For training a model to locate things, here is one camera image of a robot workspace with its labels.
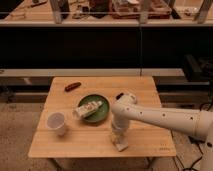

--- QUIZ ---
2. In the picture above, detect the white food package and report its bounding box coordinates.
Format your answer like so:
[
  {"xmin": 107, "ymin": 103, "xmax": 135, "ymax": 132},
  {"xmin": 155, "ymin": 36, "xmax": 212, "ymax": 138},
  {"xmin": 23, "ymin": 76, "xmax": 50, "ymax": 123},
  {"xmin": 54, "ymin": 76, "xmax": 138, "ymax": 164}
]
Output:
[{"xmin": 73, "ymin": 101, "xmax": 103, "ymax": 119}]

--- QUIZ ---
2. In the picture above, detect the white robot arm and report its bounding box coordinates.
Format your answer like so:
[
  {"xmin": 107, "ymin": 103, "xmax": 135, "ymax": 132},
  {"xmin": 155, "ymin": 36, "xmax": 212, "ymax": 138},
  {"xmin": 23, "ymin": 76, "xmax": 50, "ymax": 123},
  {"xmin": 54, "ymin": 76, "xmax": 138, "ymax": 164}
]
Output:
[{"xmin": 111, "ymin": 93, "xmax": 213, "ymax": 171}]

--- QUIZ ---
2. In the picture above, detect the green plate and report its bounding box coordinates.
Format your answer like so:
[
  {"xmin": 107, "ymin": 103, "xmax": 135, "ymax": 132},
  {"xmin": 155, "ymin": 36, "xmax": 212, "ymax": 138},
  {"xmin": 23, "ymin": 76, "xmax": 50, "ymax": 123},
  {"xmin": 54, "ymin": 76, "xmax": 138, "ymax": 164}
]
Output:
[{"xmin": 78, "ymin": 94, "xmax": 110, "ymax": 123}]

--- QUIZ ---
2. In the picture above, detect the white sponge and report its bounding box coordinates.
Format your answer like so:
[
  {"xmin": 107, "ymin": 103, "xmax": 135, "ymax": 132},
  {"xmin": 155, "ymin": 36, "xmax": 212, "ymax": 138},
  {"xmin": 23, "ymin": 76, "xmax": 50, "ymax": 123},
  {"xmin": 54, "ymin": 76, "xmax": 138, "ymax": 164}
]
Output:
[{"xmin": 112, "ymin": 138, "xmax": 128, "ymax": 152}]

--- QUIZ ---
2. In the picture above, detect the wooden folding table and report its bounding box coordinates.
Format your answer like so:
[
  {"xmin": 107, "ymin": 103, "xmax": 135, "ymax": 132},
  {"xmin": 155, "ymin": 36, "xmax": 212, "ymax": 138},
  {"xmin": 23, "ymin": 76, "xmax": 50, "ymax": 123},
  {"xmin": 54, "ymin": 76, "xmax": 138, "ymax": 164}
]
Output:
[{"xmin": 28, "ymin": 76, "xmax": 176, "ymax": 158}]

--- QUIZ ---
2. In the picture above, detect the brown sausage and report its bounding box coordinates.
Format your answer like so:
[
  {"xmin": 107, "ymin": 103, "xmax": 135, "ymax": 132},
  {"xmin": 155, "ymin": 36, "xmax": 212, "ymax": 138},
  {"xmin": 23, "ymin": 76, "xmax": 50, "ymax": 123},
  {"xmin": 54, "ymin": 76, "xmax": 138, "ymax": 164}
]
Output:
[{"xmin": 64, "ymin": 82, "xmax": 81, "ymax": 92}]

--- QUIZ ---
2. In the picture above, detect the long workbench shelf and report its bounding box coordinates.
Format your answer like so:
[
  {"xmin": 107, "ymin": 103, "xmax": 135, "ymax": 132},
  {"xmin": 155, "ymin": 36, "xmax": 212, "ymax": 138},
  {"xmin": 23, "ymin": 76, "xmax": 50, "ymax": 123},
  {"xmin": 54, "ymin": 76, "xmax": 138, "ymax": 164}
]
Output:
[{"xmin": 0, "ymin": 0, "xmax": 213, "ymax": 27}]

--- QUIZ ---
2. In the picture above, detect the clear plastic cup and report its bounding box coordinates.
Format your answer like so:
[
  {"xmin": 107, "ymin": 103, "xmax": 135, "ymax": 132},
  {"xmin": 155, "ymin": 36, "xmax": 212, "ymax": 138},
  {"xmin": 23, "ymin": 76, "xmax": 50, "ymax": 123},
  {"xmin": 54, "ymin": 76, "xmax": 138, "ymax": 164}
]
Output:
[{"xmin": 46, "ymin": 112, "xmax": 66, "ymax": 136}]

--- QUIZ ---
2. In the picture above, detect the black phone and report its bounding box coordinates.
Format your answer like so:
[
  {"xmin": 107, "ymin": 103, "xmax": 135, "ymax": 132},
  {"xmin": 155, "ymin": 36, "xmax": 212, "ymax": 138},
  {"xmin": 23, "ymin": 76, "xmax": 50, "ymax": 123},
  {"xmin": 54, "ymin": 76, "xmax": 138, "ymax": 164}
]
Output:
[{"xmin": 116, "ymin": 93, "xmax": 124, "ymax": 100}]

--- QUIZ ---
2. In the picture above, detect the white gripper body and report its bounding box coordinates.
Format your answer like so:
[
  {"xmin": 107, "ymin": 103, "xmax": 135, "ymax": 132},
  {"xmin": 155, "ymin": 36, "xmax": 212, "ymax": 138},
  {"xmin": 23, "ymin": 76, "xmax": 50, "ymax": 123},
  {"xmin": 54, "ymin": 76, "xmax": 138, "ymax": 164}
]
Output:
[{"xmin": 111, "ymin": 122, "xmax": 129, "ymax": 142}]

